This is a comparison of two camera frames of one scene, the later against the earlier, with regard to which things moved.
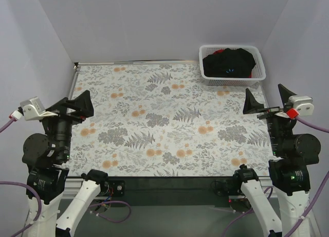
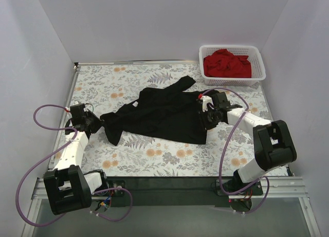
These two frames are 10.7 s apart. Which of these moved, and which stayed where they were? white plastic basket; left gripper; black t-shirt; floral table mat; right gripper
Moved: right gripper; black t-shirt; left gripper
Stayed: floral table mat; white plastic basket
